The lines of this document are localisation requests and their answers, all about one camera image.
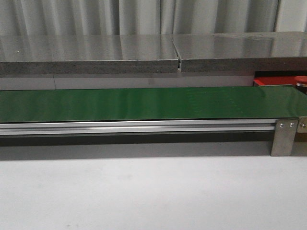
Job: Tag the red plastic tray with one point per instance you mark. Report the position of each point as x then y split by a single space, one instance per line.
276 80

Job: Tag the steel conveyor support bracket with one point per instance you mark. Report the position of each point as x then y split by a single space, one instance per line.
285 131

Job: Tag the white pleated curtain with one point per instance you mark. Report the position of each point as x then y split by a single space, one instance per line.
150 17

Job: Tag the green conveyor belt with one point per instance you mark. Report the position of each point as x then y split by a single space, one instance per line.
25 106

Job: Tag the aluminium conveyor frame rail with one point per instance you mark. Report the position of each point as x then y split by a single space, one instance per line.
134 127

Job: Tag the grey granite counter slab left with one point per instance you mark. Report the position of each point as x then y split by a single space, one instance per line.
87 54

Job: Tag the steel conveyor end plate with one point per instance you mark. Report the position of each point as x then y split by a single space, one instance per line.
302 125

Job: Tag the red mushroom push button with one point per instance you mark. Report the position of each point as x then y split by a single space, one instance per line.
301 83

